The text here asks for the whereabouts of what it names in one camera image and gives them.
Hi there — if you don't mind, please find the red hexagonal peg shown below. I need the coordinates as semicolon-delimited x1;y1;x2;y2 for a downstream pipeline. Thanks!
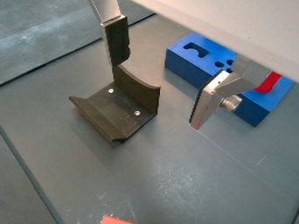
254;72;282;94

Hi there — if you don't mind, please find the blue shape-sorting board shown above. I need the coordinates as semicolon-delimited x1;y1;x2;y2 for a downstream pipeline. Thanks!
164;32;294;127

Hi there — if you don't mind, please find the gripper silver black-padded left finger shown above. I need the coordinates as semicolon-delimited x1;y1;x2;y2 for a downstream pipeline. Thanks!
88;0;131;67

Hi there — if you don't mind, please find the black curved fixture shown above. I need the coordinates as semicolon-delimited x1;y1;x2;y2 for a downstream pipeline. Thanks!
70;66;160;142

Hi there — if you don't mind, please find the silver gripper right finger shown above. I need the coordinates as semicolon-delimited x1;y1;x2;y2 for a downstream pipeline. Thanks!
190;54;271;130

